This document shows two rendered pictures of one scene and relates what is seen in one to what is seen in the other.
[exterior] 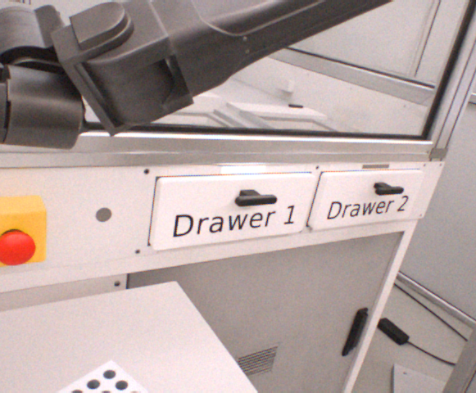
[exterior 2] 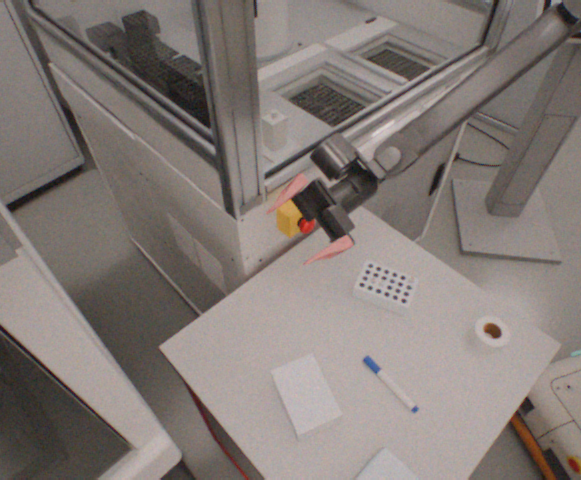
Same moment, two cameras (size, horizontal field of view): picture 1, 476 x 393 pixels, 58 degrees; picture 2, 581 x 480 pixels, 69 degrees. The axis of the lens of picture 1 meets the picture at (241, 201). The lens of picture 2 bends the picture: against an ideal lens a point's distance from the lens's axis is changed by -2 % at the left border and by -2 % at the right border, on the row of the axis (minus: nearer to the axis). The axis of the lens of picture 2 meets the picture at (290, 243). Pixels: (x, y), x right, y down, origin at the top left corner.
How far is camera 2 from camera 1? 59 cm
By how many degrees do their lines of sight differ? 29
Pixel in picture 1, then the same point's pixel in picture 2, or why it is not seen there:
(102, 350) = (349, 254)
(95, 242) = not seen: hidden behind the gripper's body
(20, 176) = not seen: hidden behind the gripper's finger
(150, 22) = (406, 149)
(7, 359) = (314, 271)
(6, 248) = (307, 227)
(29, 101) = (365, 194)
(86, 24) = (385, 161)
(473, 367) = (511, 173)
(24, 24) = (336, 151)
